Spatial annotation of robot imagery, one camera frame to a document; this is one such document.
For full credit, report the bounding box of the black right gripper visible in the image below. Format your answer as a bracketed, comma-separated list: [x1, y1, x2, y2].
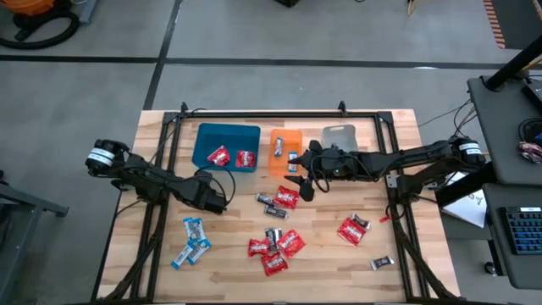
[283, 139, 361, 202]

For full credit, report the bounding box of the red Skittles candy bag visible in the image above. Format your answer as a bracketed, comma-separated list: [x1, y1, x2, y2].
[261, 252, 289, 278]
[277, 229, 307, 258]
[273, 185, 301, 210]
[206, 145, 232, 168]
[336, 217, 368, 247]
[235, 149, 257, 169]
[247, 238, 271, 258]

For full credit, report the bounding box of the candy pile on desk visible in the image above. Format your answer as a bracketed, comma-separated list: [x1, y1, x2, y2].
[518, 141, 542, 165]

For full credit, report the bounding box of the orange plastic bin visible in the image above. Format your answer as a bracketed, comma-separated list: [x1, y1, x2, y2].
[268, 128, 304, 178]

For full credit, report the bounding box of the grey plastic bin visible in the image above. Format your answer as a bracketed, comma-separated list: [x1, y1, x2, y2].
[320, 124, 360, 153]

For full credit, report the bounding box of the blue plastic bin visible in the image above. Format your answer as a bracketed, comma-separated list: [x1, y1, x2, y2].
[191, 122, 262, 174]

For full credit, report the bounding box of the white paper sheet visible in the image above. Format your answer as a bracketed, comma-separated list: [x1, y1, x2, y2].
[440, 171, 488, 229]

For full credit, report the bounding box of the grey metal cart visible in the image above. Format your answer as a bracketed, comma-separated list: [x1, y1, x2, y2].
[0, 169, 69, 293]

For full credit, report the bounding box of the grey desk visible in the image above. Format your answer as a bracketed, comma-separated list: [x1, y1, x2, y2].
[467, 75, 542, 187]

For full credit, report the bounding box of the grey keyboard shelf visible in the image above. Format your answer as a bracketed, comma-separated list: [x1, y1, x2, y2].
[482, 182, 542, 290]

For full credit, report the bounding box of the backlit black keyboard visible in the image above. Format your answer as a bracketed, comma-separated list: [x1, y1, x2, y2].
[503, 206, 542, 256]

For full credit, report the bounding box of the black pole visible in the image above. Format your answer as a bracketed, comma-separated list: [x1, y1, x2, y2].
[484, 36, 542, 92]

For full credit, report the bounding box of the black desk device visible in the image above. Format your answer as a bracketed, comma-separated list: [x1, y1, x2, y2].
[523, 80, 542, 114]

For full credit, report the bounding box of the orange shop vacuum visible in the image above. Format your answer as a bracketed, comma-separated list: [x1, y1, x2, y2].
[11, 0, 56, 17]

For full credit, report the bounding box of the black mat orange striped edge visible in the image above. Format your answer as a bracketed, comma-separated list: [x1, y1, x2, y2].
[482, 0, 542, 51]

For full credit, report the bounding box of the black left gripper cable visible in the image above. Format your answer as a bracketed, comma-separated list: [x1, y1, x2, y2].
[193, 164, 237, 209]

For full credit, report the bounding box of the black aluminium table frame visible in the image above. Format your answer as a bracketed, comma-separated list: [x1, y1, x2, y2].
[91, 101, 461, 304]

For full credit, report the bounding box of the black floor cable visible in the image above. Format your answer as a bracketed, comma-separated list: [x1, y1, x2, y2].
[417, 97, 478, 141]

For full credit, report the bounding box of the black vacuum hose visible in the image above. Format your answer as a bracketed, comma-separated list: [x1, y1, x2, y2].
[0, 8, 80, 51]

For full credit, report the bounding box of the black coiled cable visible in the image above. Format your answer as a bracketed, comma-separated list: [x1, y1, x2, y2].
[517, 117, 542, 143]

